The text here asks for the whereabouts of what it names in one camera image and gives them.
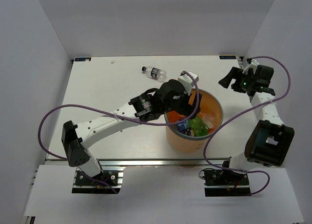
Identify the right blue corner sticker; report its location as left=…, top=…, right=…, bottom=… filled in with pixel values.
left=219, top=55, right=236, bottom=60

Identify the green plastic bottle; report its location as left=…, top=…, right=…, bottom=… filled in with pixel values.
left=188, top=116, right=209, bottom=137

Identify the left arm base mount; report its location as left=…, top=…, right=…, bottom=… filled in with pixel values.
left=72, top=166, right=125, bottom=195

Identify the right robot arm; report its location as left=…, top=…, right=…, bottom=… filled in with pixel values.
left=218, top=64, right=294, bottom=184

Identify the blue corner sticker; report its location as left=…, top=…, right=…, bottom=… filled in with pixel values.
left=74, top=57, right=91, bottom=62
left=219, top=55, right=236, bottom=60

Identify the aluminium rail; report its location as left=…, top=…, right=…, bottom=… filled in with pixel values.
left=237, top=56, right=245, bottom=69
left=44, top=158, right=226, bottom=166

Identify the orange bin grey rim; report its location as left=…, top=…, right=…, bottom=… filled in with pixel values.
left=166, top=89, right=223, bottom=153

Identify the clear bottle blue label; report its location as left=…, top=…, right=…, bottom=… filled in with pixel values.
left=177, top=121, right=191, bottom=135

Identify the aluminium right side rail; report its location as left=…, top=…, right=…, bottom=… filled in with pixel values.
left=237, top=56, right=245, bottom=69

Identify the clear bottle black label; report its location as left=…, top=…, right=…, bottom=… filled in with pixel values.
left=141, top=66, right=167, bottom=82

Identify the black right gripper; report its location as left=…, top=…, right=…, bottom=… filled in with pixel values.
left=218, top=67, right=255, bottom=94

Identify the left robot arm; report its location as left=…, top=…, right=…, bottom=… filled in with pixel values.
left=61, top=79, right=202, bottom=184

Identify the left blue corner sticker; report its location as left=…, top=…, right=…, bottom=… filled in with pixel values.
left=74, top=57, right=91, bottom=62

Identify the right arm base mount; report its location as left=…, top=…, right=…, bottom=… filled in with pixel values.
left=199, top=168, right=251, bottom=197

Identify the clear bottle red label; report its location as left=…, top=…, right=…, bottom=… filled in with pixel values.
left=201, top=114, right=215, bottom=129

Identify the aluminium front rail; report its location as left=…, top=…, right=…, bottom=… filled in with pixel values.
left=44, top=158, right=226, bottom=166

